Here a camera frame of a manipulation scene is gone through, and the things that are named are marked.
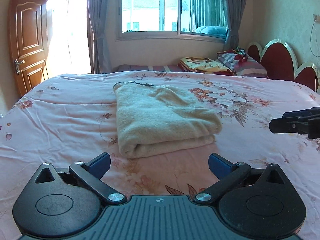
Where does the left grey curtain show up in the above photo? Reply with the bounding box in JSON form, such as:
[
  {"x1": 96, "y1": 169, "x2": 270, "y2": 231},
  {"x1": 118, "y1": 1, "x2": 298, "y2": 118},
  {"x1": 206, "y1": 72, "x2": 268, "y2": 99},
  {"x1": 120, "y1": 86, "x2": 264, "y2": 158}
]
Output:
[{"x1": 87, "y1": 0, "x2": 112, "y2": 74}]

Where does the striped purple mattress cover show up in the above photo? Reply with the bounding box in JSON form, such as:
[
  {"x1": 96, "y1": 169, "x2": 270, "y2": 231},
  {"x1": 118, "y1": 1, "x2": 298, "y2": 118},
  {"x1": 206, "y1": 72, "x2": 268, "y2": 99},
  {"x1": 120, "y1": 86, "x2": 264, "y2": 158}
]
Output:
[{"x1": 112, "y1": 64, "x2": 184, "y2": 73}]

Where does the cream black striped knit sweater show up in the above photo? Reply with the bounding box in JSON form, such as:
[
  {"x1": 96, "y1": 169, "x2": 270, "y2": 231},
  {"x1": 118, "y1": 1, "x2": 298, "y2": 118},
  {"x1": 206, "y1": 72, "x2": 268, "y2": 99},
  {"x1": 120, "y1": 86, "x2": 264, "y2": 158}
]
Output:
[{"x1": 113, "y1": 81, "x2": 222, "y2": 159}]

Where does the red heart-shaped headboard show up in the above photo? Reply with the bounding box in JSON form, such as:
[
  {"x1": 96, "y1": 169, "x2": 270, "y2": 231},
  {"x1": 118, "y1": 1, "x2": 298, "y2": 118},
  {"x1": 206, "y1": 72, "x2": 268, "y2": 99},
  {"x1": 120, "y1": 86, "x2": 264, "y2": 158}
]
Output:
[{"x1": 246, "y1": 38, "x2": 319, "y2": 93}]

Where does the yellow red folded blanket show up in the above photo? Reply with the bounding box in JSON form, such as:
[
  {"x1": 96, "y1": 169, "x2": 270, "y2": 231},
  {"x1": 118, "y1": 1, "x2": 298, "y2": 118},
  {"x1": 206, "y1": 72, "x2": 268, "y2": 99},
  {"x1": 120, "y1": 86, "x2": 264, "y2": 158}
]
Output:
[{"x1": 178, "y1": 57, "x2": 233, "y2": 76}]

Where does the grey curtain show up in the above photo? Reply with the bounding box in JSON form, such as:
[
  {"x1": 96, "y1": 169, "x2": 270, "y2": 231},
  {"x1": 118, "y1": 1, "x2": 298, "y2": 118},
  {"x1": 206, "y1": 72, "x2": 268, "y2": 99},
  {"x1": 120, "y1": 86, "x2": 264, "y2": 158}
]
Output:
[
  {"x1": 87, "y1": 0, "x2": 112, "y2": 74},
  {"x1": 222, "y1": 0, "x2": 247, "y2": 50}
]

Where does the wall socket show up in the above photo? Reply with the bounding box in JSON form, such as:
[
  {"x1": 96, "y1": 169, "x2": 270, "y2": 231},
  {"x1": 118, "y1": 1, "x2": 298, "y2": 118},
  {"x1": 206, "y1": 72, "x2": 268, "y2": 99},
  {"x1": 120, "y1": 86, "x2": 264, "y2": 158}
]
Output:
[{"x1": 313, "y1": 14, "x2": 320, "y2": 23}]

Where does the window with grey frame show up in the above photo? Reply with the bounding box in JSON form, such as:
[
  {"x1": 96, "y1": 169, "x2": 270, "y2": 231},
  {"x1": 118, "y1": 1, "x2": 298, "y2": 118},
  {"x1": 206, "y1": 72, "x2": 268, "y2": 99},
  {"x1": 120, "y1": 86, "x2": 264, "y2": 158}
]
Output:
[{"x1": 118, "y1": 0, "x2": 227, "y2": 40}]

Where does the teal blanket outside window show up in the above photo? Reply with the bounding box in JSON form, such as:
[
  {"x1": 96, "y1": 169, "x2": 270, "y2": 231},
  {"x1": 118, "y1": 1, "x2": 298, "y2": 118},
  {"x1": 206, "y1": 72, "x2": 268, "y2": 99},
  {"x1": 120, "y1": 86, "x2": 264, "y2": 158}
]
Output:
[{"x1": 195, "y1": 26, "x2": 227, "y2": 39}]

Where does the right grey curtain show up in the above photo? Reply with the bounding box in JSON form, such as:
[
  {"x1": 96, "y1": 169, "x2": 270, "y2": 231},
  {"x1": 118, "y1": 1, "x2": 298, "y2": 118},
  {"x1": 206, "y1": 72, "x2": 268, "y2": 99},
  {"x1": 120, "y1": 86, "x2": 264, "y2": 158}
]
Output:
[{"x1": 222, "y1": 0, "x2": 247, "y2": 50}]

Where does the wooden door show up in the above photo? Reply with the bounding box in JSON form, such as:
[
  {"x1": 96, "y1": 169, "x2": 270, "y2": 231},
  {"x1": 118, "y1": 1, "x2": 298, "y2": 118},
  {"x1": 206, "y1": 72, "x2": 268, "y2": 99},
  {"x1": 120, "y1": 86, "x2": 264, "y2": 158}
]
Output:
[{"x1": 8, "y1": 0, "x2": 48, "y2": 96}]

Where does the red plaid folded cloth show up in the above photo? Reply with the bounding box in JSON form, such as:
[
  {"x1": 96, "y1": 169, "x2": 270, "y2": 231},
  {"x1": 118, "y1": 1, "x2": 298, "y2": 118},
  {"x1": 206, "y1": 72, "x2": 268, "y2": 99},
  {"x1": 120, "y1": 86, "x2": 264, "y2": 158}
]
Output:
[{"x1": 217, "y1": 46, "x2": 248, "y2": 63}]

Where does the metal door handle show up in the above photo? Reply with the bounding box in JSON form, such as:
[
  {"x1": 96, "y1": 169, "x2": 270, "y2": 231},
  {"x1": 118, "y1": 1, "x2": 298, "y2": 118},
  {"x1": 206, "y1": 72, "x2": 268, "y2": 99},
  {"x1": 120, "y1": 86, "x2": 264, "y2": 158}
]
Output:
[{"x1": 14, "y1": 59, "x2": 25, "y2": 75}]

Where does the pink floral bed sheet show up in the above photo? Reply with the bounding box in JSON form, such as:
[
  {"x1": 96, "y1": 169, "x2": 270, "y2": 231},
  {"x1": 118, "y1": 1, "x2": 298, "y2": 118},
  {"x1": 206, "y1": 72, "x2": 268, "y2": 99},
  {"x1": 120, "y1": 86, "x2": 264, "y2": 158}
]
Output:
[{"x1": 1, "y1": 71, "x2": 319, "y2": 239}]

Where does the white wall cable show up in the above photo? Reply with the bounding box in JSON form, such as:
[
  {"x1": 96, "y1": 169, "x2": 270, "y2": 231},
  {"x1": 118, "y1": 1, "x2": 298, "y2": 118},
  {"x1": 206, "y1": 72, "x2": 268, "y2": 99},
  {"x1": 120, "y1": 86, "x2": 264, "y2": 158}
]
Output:
[{"x1": 309, "y1": 15, "x2": 320, "y2": 63}]

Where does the striped pillow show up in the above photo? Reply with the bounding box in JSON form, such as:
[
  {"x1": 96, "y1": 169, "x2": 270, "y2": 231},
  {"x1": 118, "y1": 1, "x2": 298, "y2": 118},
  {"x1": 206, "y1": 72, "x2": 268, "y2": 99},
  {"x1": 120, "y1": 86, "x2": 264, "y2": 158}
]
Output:
[{"x1": 216, "y1": 52, "x2": 269, "y2": 79}]

